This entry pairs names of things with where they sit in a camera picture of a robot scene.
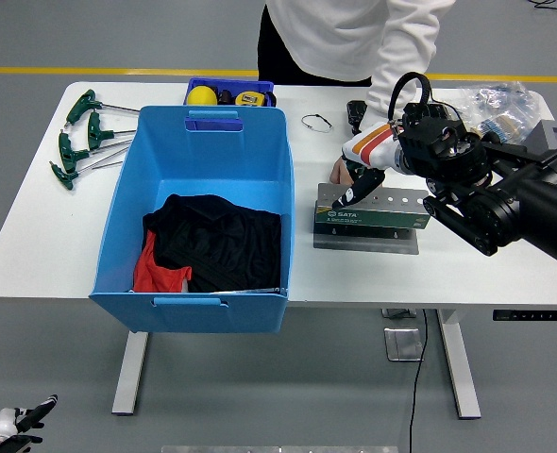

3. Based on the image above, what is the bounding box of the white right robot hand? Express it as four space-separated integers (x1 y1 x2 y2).
330 121 405 211

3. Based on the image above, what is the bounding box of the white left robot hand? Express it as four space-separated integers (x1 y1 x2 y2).
0 394 59 453

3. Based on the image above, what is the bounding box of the person's left hand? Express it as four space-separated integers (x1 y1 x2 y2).
329 155 355 186

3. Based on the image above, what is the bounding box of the grey metal wrench stand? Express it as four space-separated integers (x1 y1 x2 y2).
312 182 431 256

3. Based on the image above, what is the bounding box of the large green T-handle hex wrench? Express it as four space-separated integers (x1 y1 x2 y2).
207 286 289 297

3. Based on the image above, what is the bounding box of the grey box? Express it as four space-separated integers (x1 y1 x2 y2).
523 118 557 157

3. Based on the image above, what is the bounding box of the black flat glossy device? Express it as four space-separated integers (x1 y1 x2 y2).
346 99 454 127

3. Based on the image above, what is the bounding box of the yellow tape measure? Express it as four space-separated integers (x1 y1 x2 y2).
233 90 278 107

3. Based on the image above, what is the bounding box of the taped component strip bundle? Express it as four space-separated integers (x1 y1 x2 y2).
476 117 525 145

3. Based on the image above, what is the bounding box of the person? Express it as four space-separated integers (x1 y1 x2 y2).
258 0 457 186

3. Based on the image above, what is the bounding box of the white table leg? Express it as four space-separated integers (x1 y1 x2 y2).
111 329 149 416
436 309 482 420

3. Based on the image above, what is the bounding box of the clear plastic bag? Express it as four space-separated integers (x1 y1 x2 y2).
458 80 542 143

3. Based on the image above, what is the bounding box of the large blue plastic bin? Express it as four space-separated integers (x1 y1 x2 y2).
88 104 295 334

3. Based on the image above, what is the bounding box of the black cloth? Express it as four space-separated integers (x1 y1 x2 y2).
141 193 283 294

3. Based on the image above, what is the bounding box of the small dark blue tray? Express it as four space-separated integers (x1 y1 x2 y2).
182 77 276 108

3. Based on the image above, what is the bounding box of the yellow ball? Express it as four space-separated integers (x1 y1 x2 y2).
185 85 218 107

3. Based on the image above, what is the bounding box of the orange cloth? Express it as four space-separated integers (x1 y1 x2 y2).
132 229 194 294

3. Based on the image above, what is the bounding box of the black table control panel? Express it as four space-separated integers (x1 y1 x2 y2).
491 309 557 322

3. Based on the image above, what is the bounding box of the wire loop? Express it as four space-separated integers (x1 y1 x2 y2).
300 113 334 135

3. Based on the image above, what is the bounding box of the black floor cable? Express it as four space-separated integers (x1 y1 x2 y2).
407 309 429 453
528 0 557 20

